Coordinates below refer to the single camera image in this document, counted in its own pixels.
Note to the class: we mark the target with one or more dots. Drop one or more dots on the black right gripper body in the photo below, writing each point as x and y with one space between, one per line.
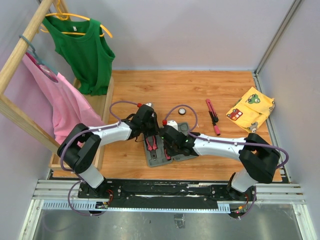
171 150

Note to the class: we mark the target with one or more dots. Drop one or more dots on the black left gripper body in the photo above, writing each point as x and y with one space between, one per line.
151 128

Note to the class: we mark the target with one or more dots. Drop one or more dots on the grey plastic tool case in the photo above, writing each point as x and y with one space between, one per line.
158 153

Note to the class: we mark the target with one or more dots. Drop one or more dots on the pink handled pliers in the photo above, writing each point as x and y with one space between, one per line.
151 145

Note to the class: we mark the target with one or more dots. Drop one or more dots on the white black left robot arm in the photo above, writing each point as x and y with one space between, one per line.
79 148

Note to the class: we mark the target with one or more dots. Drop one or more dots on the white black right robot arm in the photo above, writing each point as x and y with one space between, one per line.
259 159

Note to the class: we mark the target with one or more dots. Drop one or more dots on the black electrical tape roll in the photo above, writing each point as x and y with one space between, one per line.
182 111

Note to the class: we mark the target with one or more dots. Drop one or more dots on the pink utility knife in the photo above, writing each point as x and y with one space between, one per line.
211 110

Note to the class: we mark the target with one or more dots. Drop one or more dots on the pink shirt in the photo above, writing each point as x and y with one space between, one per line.
69 106

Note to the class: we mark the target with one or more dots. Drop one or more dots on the yellow patterned cloth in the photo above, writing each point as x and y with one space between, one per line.
251 110

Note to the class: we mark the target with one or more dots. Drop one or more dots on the wooden clothes rack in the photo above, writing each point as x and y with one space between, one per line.
19 151

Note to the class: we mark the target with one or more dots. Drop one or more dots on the green tank top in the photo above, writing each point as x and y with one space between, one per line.
84 48

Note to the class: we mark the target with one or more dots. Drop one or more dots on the grey clothes hanger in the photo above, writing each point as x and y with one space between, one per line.
37 57

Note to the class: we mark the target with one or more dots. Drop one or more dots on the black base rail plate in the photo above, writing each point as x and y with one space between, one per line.
164 194

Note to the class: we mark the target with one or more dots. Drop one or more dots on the aluminium frame post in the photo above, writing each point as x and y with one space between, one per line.
278 35

